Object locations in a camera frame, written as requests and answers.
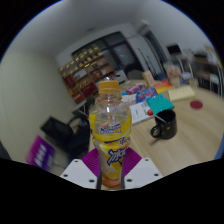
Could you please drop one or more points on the black office chair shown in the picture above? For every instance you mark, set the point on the black office chair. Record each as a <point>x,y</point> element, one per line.
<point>63,133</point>

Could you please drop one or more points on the red lollipop with white stick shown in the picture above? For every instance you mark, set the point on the red lollipop with white stick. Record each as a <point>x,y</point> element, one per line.
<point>150,112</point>

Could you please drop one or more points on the long white wall desk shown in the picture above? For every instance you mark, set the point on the long white wall desk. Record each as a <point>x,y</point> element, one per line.
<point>203,66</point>

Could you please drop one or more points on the wooden shelf unit with trophies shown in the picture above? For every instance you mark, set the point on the wooden shelf unit with trophies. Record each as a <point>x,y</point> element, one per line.
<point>85,75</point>

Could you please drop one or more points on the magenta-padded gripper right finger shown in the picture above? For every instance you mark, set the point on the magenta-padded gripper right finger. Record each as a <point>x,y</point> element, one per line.
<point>145,171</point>

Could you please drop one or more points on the flat round red coaster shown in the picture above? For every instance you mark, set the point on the flat round red coaster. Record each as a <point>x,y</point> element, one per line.
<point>196,104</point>

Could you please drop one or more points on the dark glass window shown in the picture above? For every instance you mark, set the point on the dark glass window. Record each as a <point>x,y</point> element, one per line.
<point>113,50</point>

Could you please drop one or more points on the purple sign board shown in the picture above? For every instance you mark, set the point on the purple sign board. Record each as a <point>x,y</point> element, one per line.
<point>40,152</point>

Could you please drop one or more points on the white wall air conditioner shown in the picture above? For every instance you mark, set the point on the white wall air conditioner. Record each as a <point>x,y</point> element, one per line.
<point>143,26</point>

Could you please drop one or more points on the white printed booklet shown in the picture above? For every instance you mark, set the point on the white printed booklet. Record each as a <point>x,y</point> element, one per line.
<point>140,113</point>

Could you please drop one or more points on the pink snack package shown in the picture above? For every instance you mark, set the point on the pink snack package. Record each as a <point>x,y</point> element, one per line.
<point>134,89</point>

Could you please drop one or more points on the standing picture card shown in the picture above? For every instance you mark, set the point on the standing picture card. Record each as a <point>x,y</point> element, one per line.
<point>148,78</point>

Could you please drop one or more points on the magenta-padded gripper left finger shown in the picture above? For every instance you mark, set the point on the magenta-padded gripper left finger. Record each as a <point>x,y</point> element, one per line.
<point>77,171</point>

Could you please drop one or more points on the blue book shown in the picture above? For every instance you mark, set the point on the blue book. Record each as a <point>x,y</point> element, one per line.
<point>146,94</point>

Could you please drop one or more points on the orange book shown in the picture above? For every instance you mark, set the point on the orange book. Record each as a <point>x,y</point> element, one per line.
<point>163,86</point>

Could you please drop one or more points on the black mug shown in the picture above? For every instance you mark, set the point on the black mug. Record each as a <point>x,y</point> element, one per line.
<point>166,125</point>

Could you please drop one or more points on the yellow-label drink bottle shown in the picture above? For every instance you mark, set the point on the yellow-label drink bottle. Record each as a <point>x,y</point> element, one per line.
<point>111,133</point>

